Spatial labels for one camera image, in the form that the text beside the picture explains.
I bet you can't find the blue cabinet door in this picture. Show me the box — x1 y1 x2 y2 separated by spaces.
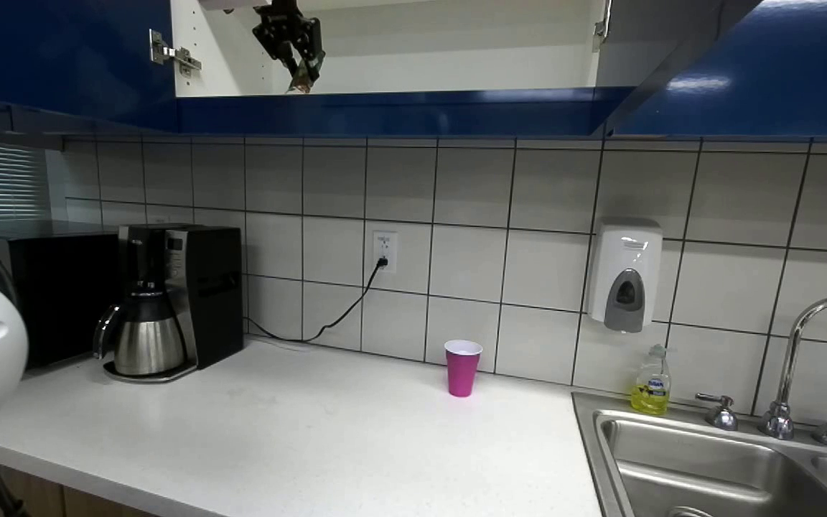
0 0 184 136
600 0 827 145

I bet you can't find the white wall soap dispenser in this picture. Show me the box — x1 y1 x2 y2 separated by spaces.
586 221 666 337

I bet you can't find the pink plastic cup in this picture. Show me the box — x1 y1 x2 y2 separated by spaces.
441 337 484 399

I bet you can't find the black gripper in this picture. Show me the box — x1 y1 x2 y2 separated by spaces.
249 0 328 94

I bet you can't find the steel coffee carafe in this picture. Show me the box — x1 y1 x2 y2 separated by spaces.
95 285 193 379

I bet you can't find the chrome sink faucet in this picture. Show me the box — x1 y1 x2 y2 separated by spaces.
692 290 827 455

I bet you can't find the yellow dish soap bottle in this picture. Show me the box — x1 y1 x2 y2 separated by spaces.
625 346 675 419

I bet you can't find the black power cord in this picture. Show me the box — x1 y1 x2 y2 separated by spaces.
244 252 394 349

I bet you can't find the wooden base cabinet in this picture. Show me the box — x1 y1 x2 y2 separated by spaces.
0 466 157 517

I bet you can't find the stainless steel sink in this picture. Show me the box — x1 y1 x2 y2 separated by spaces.
567 392 827 517

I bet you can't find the white wall outlet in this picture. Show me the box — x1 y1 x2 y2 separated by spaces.
368 228 402 281

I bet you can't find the black microwave oven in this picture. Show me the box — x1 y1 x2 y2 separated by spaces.
5 231 132 373

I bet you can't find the open blue wall cabinet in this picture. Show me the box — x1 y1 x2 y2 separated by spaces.
170 0 638 145

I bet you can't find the black steel coffee maker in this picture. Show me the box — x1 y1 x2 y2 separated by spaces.
95 225 246 384

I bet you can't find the metal cabinet hinge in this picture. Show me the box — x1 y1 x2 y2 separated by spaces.
590 0 616 43
147 27 204 77

